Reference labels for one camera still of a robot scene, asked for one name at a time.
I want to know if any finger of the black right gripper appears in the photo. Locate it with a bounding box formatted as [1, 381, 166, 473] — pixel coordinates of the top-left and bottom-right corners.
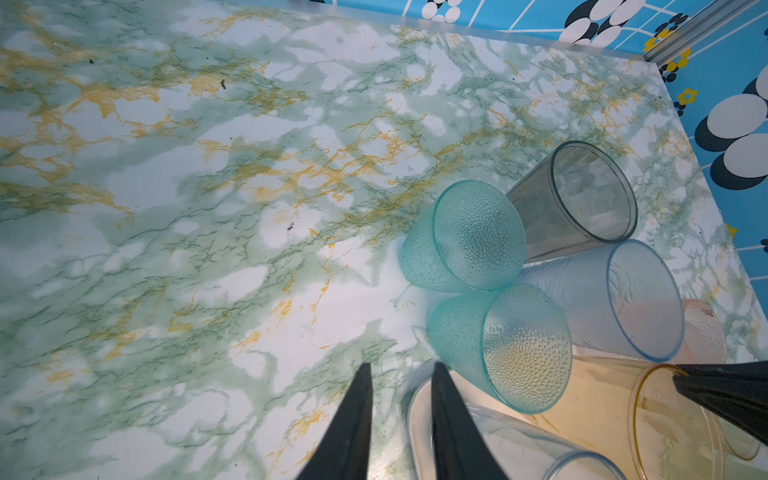
[673, 361, 767, 444]

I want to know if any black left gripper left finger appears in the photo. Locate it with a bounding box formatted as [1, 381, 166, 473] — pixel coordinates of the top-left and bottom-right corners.
[297, 363, 373, 479]

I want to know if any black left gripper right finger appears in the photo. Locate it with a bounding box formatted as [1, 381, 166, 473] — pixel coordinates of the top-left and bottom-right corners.
[431, 362, 507, 479]

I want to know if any short pink dimpled cup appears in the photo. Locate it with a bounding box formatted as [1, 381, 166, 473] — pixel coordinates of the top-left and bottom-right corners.
[670, 299, 727, 364]

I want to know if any blue clear tall glass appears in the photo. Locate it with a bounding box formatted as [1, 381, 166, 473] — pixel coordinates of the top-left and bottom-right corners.
[408, 371, 625, 479]

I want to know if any yellow tall glass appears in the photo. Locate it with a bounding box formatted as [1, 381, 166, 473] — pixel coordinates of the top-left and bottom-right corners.
[527, 356, 760, 479]

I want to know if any teal dimpled tall cup front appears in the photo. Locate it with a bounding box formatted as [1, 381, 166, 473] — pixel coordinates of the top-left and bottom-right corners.
[426, 283, 572, 415]

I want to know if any teal dimpled tall cup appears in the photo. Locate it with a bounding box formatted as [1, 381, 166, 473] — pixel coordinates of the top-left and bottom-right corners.
[426, 283, 572, 415]
[399, 180, 527, 293]

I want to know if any blue tall dimpled cup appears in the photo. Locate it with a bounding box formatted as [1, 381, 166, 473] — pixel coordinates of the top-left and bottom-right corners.
[519, 240, 685, 363]

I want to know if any teal dimpled tall cup rear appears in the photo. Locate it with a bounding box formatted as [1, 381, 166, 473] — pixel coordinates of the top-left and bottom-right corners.
[399, 180, 527, 293]

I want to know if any grey tall glass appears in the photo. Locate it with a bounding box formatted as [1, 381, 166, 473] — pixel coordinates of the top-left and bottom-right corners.
[507, 141, 638, 263]

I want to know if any aluminium corner post right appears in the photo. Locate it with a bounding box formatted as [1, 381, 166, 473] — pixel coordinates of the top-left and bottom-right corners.
[643, 0, 766, 65]

